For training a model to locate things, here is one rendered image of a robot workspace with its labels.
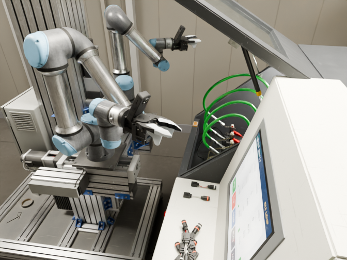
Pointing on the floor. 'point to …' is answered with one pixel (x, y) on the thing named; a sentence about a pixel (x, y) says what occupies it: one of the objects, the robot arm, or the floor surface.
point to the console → (302, 167)
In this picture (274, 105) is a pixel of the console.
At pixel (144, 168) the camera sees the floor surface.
